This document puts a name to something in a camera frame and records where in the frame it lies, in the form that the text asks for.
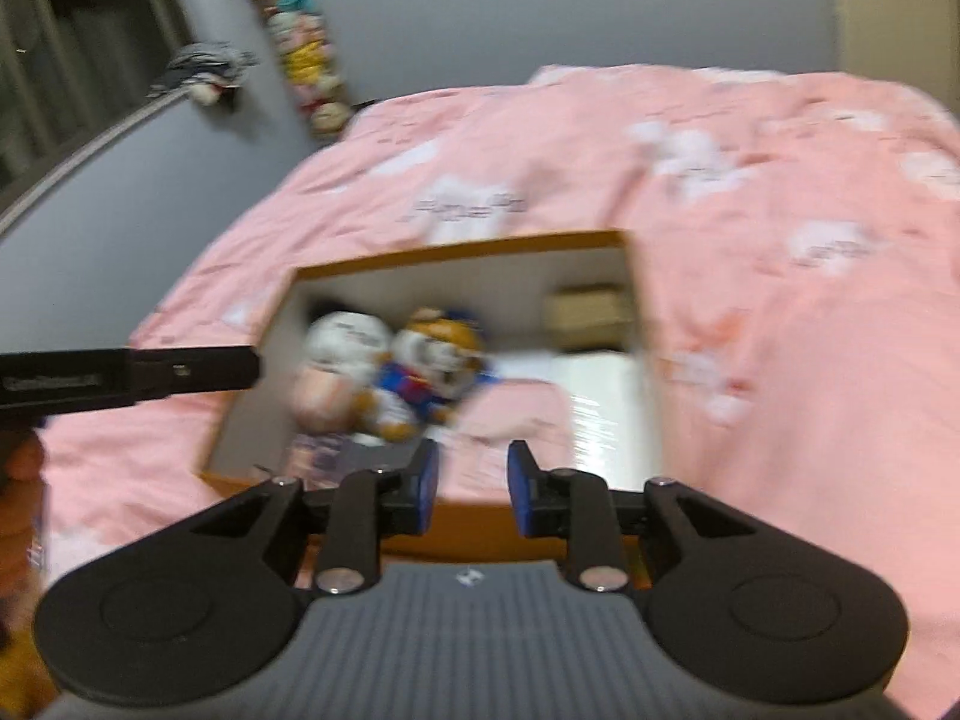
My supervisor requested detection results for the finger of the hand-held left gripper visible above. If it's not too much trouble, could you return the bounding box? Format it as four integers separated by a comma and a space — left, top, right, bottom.
129, 345, 262, 402

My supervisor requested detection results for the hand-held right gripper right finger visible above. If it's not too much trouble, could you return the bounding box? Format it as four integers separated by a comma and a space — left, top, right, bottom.
505, 439, 755, 592

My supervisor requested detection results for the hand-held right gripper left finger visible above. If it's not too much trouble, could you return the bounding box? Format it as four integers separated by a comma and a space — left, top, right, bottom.
189, 438, 442, 595

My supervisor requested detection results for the printed picture card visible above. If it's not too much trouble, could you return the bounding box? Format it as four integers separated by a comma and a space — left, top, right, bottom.
285, 429, 365, 482

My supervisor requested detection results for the white cylindrical tube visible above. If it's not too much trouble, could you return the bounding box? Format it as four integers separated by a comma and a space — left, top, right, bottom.
564, 351, 652, 492

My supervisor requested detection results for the orange cardboard box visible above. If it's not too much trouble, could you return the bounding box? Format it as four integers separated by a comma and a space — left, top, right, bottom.
199, 229, 667, 563

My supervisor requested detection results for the small gold box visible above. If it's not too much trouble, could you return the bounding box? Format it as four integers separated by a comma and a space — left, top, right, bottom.
541, 283, 637, 352

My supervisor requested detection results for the person's left hand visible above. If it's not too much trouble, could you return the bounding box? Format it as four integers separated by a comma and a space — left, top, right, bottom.
0, 431, 47, 485

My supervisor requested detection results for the pink packet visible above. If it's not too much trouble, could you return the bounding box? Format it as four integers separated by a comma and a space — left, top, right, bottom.
442, 379, 575, 500

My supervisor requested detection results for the tiger plush toy blue outfit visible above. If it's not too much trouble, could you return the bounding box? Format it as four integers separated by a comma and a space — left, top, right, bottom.
352, 305, 497, 445

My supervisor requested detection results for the white pink striped plush toy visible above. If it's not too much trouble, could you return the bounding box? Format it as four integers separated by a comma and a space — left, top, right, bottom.
289, 310, 392, 436

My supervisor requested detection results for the grey cloth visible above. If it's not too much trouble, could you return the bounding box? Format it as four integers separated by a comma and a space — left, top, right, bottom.
148, 41, 260, 107

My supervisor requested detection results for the pink printed blanket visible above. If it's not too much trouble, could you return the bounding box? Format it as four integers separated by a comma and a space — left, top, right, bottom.
30, 64, 960, 713

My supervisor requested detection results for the hanging column of plush toys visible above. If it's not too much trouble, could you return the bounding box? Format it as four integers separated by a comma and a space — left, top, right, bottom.
229, 0, 355, 140

